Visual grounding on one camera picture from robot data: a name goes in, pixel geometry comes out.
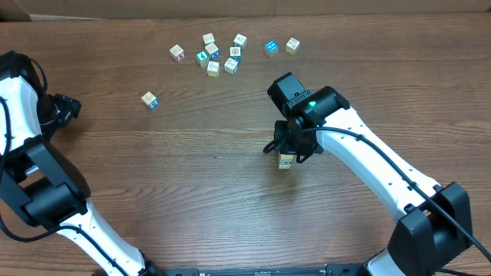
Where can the wooden block green side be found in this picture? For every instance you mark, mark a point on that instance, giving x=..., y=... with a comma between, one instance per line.
x=284, y=163

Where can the wooden block black edge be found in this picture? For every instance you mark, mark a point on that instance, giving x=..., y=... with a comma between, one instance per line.
x=231, y=66

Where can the green number four block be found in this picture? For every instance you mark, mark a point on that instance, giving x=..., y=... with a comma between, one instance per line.
x=202, y=58

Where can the wooden block yellow edge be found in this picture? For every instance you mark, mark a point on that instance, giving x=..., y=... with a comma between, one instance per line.
x=213, y=68

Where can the blue top block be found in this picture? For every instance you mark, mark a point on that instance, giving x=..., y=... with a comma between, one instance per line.
x=271, y=48

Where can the wooden block top left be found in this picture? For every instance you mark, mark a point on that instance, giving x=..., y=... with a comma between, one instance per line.
x=208, y=38

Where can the wooden block blue corner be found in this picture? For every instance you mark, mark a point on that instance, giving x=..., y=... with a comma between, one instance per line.
x=150, y=100

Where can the wooden block red side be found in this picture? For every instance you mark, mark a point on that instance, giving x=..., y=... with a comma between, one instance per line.
x=177, y=53

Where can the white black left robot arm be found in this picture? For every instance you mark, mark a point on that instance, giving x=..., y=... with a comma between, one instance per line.
x=39, y=184

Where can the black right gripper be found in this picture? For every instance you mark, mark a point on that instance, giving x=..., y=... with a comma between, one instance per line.
x=283, y=145

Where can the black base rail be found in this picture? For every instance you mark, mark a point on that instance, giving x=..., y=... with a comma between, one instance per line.
x=261, y=271

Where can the wooden block blue middle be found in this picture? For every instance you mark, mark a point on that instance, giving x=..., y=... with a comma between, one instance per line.
x=235, y=53

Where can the wooden block top middle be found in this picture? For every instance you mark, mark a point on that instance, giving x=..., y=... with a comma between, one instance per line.
x=240, y=41

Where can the wooden block blue side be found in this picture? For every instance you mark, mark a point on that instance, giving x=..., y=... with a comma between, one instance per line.
x=212, y=50

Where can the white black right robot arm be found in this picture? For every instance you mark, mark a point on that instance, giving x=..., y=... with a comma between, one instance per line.
x=433, y=222

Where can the wooden block far right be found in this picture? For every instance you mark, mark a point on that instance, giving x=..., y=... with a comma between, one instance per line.
x=292, y=46

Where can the cardboard strip at back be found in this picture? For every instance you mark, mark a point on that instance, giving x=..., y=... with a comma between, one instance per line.
x=51, y=10

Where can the yellow letter C block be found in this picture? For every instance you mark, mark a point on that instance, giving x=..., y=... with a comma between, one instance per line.
x=285, y=157

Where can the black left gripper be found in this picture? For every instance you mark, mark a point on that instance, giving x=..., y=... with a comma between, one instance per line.
x=70, y=109

